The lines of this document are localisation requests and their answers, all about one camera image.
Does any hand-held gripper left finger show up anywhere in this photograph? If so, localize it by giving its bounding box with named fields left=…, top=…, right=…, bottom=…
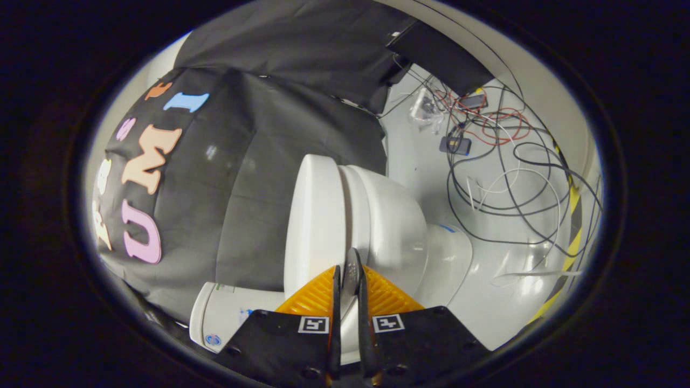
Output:
left=215, top=264, right=342, bottom=386

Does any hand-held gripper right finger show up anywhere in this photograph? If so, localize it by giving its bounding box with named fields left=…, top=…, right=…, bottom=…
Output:
left=357, top=264, right=492, bottom=386

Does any white toilet lid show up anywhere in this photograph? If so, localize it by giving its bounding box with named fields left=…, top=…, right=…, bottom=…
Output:
left=284, top=154, right=363, bottom=324

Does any white toilet with tank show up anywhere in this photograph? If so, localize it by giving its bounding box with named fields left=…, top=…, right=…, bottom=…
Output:
left=190, top=164, right=473, bottom=364

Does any white toilet seat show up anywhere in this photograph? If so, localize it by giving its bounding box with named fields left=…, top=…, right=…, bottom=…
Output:
left=339, top=164, right=374, bottom=266

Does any dark blue small device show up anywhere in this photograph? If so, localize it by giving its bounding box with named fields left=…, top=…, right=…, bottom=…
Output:
left=439, top=136, right=472, bottom=157

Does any black backdrop cloth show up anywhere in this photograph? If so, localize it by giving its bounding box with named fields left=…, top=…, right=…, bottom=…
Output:
left=94, top=0, right=416, bottom=324

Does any clear plastic bag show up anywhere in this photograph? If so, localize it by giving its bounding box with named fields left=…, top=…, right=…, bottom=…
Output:
left=410, top=89, right=448, bottom=135

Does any yellow black hazard tape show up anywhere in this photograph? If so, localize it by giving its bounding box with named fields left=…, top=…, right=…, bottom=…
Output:
left=531, top=140, right=584, bottom=324

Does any black box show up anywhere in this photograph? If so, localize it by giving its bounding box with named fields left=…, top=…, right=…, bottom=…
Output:
left=388, top=20, right=494, bottom=98

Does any tangle of cables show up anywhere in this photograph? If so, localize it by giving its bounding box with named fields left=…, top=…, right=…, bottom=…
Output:
left=377, top=54, right=603, bottom=281

